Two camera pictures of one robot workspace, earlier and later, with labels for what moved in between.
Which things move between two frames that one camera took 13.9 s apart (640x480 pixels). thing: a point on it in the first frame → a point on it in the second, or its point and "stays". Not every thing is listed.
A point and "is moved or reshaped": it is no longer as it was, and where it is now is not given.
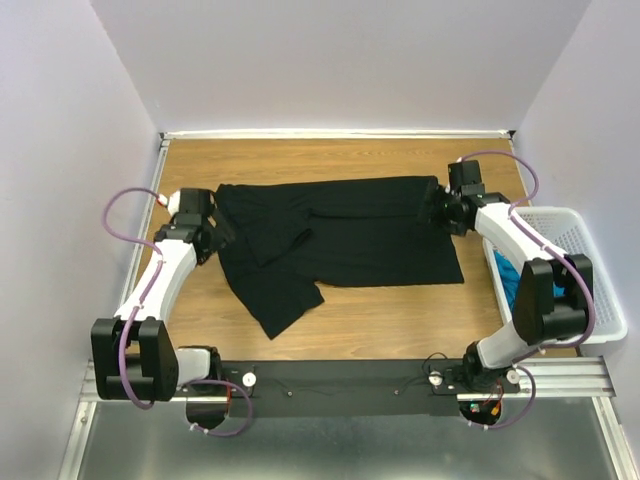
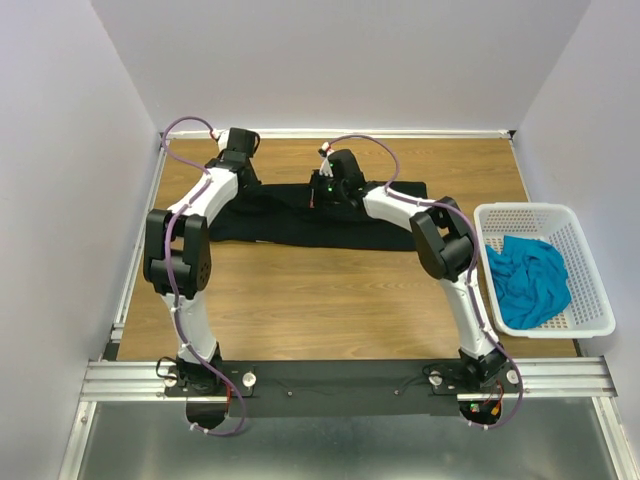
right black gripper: x=431 y=197 → x=315 y=202
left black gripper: x=222 y=234 → x=254 y=180
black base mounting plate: x=349 y=388 stays
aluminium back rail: x=221 y=135 stays
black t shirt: x=291 y=236 is moved or reshaped
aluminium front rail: x=556 y=379 stays
